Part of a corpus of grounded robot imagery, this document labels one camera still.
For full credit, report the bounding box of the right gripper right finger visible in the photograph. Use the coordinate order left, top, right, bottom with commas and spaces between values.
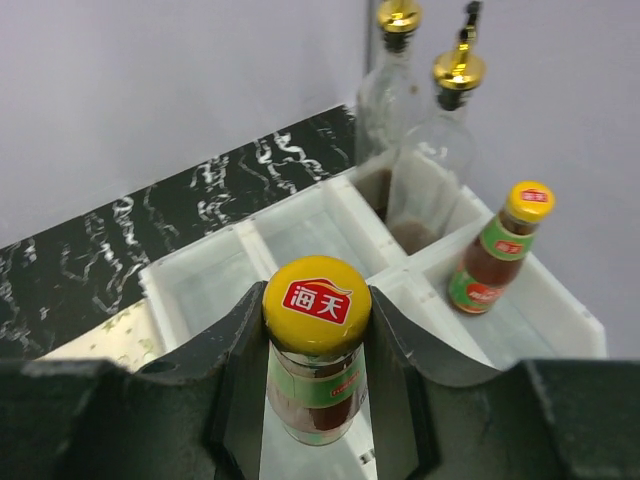
367, 289, 639, 479

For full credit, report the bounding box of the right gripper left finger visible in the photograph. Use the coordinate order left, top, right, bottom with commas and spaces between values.
1, 282, 268, 479

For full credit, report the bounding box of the yellow-cap sauce bottle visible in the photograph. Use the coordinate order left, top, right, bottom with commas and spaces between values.
447, 181, 555, 315
262, 255, 372, 446

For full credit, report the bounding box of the gold-top glass oil bottle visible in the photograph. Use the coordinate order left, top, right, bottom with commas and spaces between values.
355, 1, 423, 219

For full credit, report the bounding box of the white compartment organizer bin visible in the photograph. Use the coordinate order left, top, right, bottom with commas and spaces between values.
140, 173, 607, 369

